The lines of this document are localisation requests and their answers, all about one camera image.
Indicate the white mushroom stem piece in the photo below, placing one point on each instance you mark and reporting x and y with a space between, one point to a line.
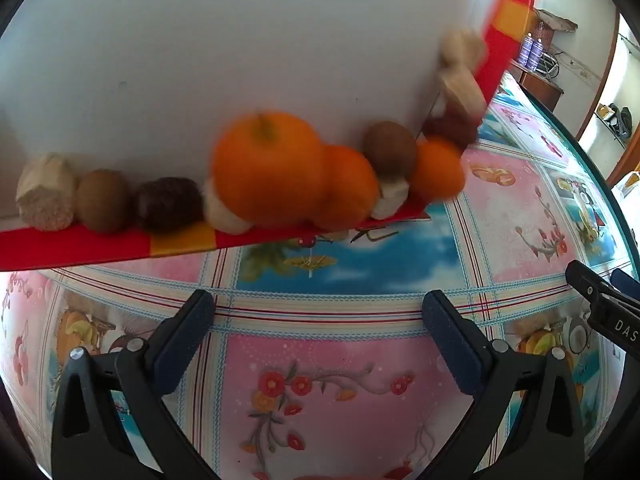
224 216

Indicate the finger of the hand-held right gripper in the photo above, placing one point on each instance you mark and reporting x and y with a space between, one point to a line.
587 282
627 285

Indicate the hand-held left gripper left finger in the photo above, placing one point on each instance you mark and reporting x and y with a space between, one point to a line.
186 340

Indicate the wooden cabinet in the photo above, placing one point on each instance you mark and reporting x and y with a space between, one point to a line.
542 91

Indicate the dark brown textured fruit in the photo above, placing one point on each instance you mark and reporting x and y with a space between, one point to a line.
165 205
452 130

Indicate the beige ridged vegetable piece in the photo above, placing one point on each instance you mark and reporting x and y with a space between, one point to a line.
462 90
47 200

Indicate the brown cap mushroom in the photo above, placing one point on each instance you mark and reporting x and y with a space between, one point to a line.
390 152

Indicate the brown kiwi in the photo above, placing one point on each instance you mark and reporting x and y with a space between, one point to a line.
102 201

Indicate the blue spray can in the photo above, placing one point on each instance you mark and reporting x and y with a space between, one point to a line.
537 55
526 51

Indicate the brown woven basket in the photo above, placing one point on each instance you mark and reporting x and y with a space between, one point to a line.
544 30

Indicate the printed floral tablecloth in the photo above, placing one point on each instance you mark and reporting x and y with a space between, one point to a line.
320 265

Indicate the dark object on wall shelf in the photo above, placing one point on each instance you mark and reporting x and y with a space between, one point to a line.
623 119

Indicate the small orange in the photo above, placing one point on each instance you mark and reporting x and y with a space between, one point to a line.
437 172
350 195

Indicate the red box with white inside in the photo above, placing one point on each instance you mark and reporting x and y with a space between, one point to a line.
250 60

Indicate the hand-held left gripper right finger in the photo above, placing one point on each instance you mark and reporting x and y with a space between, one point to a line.
450 345

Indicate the large orange with stem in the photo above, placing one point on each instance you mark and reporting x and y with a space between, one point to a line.
270 170

